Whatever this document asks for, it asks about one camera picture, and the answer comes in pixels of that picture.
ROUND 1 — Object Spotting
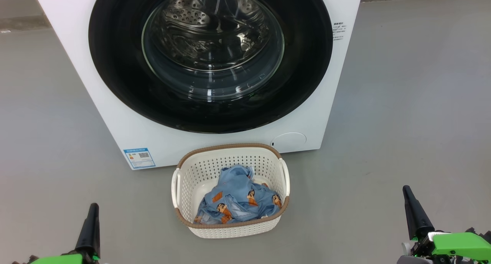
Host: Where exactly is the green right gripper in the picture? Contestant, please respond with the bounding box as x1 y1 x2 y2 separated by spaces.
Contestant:
397 185 491 264

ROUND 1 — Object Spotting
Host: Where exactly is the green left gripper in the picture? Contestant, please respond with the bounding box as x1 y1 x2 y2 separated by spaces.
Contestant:
12 203 101 264

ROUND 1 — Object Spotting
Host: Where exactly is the blue cartoon print garment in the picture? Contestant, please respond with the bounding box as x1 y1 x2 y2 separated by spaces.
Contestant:
194 164 283 224

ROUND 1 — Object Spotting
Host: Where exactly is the washing machine glass door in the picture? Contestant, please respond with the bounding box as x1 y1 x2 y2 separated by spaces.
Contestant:
88 0 333 134

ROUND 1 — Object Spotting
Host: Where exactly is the white front-load washing machine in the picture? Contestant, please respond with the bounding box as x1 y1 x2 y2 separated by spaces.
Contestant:
31 0 364 170

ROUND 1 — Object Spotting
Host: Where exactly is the blue energy label sticker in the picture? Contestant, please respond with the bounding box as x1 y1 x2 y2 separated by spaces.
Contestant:
123 148 156 170

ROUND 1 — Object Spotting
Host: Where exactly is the white perforated brown-rimmed laundry basket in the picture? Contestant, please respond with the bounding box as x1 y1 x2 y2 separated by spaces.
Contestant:
171 143 291 239

